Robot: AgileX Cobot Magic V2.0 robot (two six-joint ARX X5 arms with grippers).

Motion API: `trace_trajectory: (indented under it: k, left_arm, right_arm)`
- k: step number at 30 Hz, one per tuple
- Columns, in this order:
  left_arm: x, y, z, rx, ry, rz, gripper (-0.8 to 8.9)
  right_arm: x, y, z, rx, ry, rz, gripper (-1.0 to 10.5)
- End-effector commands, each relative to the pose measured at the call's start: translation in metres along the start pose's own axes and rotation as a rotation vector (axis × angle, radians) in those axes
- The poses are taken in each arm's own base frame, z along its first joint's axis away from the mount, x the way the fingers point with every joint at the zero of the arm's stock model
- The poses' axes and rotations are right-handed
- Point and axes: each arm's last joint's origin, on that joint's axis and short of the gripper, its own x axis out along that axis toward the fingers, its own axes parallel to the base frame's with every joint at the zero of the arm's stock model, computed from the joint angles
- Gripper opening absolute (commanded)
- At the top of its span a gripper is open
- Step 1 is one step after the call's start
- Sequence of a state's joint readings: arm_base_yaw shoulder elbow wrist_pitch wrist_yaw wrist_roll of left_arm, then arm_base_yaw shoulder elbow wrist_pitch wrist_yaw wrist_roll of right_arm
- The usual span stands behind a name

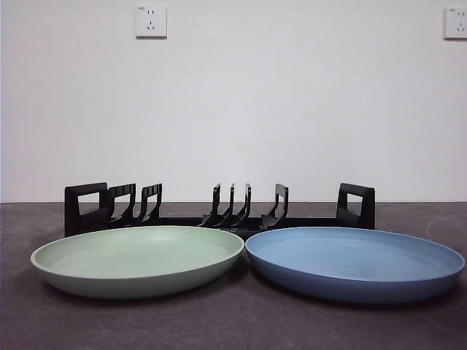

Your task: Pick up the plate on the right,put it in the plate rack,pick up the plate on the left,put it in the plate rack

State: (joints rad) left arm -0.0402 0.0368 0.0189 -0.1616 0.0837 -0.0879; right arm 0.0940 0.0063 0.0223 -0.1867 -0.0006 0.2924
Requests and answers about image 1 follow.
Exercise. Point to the black plastic plate rack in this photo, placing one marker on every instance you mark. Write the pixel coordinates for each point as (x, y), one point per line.
(84, 218)

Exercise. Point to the blue round plate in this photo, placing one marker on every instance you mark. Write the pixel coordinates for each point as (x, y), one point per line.
(350, 262)

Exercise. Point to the green round plate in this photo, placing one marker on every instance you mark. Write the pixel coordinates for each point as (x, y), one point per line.
(138, 255)

